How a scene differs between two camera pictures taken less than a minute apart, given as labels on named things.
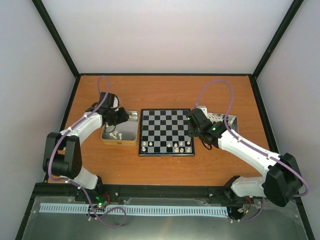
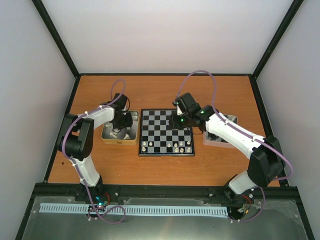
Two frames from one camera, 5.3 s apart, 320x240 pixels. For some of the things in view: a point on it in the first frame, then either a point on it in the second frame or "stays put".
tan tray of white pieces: [127, 133] stays put
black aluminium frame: [177, 191] stays put
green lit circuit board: [103, 200] stays put
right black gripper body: [192, 133] -> [182, 123]
